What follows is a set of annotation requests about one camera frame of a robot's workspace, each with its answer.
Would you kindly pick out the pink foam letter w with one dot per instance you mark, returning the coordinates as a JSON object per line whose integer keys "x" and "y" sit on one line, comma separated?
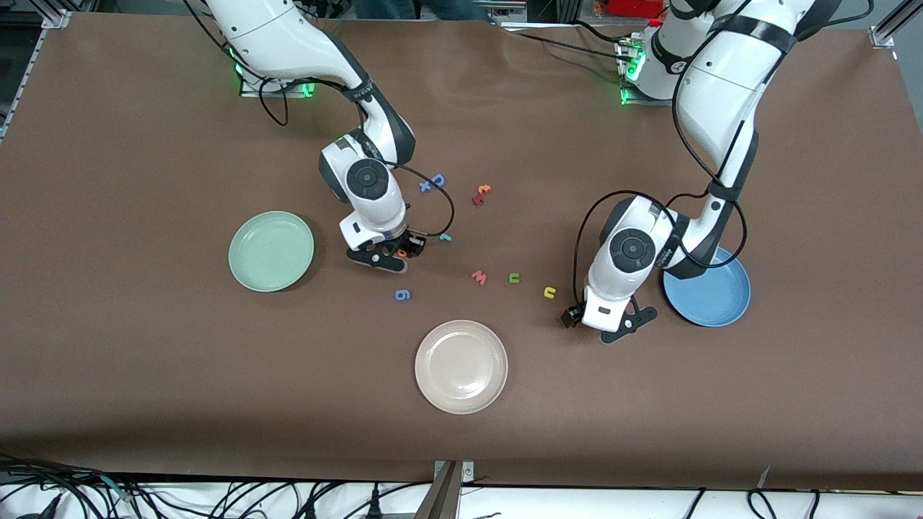
{"x": 479, "y": 277}

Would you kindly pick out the aluminium frame rail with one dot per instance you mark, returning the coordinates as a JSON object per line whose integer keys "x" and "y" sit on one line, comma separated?
{"x": 883, "y": 36}
{"x": 54, "y": 18}

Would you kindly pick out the beige plate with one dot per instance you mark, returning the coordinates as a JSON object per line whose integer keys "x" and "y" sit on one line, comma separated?
{"x": 461, "y": 367}

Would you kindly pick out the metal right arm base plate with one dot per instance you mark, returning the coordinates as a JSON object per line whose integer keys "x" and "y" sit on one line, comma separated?
{"x": 277, "y": 94}

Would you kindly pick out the person in blue jeans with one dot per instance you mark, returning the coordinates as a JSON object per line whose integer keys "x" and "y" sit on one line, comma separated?
{"x": 382, "y": 7}

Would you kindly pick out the light green plate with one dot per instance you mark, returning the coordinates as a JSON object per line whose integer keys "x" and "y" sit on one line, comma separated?
{"x": 270, "y": 252}

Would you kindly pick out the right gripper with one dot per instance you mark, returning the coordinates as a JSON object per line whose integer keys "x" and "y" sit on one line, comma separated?
{"x": 413, "y": 246}

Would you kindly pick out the black power plug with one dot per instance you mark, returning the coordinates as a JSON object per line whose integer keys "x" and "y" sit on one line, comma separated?
{"x": 374, "y": 501}

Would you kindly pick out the blue foam letter D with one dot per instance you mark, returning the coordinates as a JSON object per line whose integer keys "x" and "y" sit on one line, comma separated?
{"x": 440, "y": 181}

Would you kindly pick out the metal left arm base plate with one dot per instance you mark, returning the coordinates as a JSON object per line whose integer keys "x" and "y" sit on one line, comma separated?
{"x": 660, "y": 103}

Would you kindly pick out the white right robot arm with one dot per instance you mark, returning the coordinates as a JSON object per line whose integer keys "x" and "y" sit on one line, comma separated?
{"x": 288, "y": 36}

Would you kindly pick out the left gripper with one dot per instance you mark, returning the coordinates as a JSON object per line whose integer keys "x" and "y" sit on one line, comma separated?
{"x": 572, "y": 316}

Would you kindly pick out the brown table cover mat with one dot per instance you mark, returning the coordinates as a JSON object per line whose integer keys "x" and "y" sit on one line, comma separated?
{"x": 144, "y": 360}

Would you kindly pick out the aluminium bracket profile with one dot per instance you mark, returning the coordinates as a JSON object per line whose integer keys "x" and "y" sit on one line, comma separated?
{"x": 453, "y": 472}

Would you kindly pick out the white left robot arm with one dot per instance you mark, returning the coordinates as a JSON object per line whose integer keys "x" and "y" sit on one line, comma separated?
{"x": 728, "y": 72}

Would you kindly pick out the red box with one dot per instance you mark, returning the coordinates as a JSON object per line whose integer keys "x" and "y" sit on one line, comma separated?
{"x": 634, "y": 7}

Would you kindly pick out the blue plate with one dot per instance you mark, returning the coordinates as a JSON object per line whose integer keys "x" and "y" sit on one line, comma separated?
{"x": 714, "y": 295}

